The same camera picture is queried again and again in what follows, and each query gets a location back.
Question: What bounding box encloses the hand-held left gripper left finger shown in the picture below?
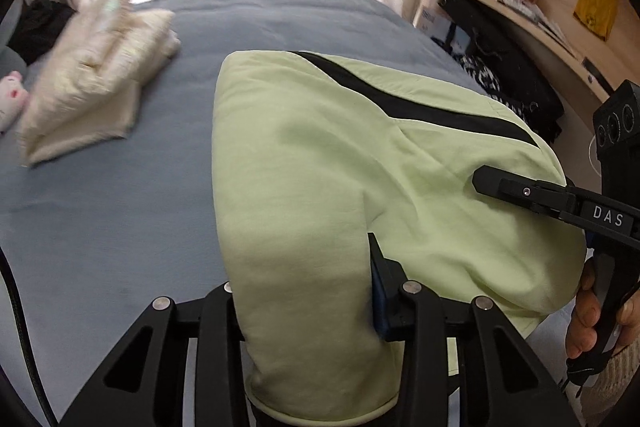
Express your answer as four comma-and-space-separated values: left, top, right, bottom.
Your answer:
60, 281, 251, 427

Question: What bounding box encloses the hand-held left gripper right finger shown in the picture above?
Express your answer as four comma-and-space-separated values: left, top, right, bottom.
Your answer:
367, 232, 581, 427

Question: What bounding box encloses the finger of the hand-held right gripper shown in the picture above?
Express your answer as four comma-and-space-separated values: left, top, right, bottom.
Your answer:
472, 164, 591, 224

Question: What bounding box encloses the green and black hooded jacket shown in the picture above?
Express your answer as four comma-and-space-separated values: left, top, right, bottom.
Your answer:
210, 50, 588, 425

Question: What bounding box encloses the person's right forearm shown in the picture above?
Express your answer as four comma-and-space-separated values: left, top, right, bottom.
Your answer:
582, 339, 640, 427

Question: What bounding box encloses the person's right hand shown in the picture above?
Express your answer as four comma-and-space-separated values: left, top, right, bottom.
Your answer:
565, 259, 640, 358

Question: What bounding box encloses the black and white patterned cloth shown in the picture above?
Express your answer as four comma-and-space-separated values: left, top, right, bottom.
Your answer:
457, 54, 506, 98

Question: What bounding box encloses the blue-grey bed blanket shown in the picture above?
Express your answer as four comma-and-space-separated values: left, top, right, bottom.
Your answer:
0, 0, 501, 427

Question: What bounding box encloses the pile of papers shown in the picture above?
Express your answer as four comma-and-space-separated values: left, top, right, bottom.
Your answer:
520, 2, 578, 58

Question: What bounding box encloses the yellow bag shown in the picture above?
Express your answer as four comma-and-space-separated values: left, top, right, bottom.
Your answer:
573, 0, 619, 42

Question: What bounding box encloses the white cardboard box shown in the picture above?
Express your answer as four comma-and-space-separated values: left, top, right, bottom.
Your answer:
415, 4, 451, 32

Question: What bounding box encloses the cream folded puffer jacket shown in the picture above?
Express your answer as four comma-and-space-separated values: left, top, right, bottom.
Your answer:
17, 0, 181, 168

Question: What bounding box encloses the pink cat plush toy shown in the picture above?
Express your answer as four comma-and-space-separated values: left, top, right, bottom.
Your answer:
0, 71, 28, 132

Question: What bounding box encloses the black clothing heap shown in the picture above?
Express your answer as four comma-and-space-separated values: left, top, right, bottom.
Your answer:
9, 0, 76, 65

